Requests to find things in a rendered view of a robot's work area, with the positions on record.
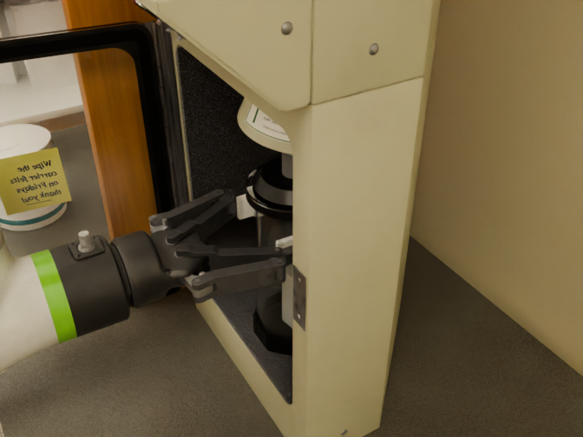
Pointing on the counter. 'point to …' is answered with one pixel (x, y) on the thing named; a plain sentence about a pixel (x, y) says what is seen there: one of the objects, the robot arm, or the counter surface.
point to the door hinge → (175, 151)
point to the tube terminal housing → (344, 208)
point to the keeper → (299, 297)
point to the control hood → (251, 42)
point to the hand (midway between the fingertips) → (291, 218)
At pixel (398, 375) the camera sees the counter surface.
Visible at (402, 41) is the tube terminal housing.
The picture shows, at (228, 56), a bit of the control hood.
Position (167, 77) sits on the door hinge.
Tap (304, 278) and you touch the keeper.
